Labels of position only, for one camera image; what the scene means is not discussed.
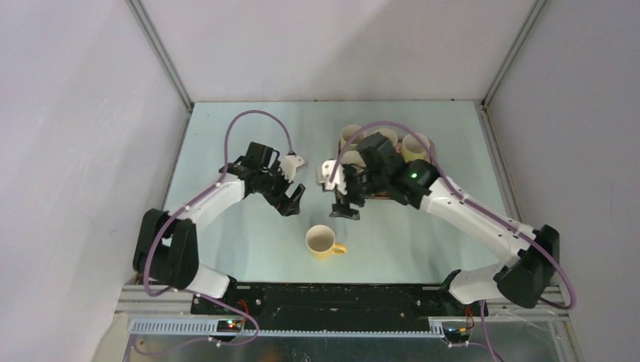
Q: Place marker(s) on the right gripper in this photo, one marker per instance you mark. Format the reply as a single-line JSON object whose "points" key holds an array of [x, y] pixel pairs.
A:
{"points": [[352, 190]]}

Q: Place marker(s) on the pink cup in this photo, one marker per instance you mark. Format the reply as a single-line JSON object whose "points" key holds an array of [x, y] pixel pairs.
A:
{"points": [[391, 135]]}

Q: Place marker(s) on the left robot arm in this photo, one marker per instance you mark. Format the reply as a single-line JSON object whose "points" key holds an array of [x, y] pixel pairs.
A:
{"points": [[167, 245]]}

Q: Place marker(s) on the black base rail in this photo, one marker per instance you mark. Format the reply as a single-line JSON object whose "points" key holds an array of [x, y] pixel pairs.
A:
{"points": [[359, 308]]}

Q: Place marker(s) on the yellow-green mug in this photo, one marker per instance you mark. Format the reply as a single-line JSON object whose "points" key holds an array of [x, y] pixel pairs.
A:
{"points": [[414, 148]]}

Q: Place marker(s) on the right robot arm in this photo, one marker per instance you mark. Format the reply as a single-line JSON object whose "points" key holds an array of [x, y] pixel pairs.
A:
{"points": [[526, 257]]}

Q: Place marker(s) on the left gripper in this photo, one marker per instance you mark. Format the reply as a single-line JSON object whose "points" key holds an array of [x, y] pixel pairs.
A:
{"points": [[286, 205]]}

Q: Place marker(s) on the metal tray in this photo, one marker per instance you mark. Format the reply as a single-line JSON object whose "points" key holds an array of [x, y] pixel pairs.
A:
{"points": [[397, 148]]}

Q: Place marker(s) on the yellow mug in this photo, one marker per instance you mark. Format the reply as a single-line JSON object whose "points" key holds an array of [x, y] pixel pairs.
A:
{"points": [[321, 242]]}

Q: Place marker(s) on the blue mug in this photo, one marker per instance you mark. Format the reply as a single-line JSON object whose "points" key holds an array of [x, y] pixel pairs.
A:
{"points": [[353, 158]]}

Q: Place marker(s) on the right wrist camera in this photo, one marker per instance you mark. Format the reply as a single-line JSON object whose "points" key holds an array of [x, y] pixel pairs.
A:
{"points": [[326, 175]]}

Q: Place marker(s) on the green cup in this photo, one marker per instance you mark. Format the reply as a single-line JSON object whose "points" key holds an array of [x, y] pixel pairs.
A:
{"points": [[353, 131]]}

